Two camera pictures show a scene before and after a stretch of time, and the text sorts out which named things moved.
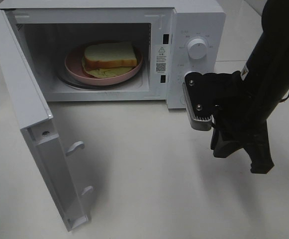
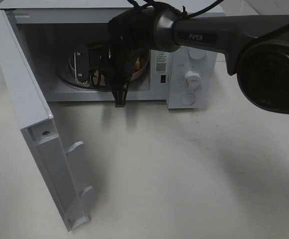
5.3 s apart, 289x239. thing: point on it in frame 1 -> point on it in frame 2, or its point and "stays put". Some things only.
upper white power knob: x=197 y=49 stays put
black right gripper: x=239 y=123 -> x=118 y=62
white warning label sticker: x=161 y=59 stays put
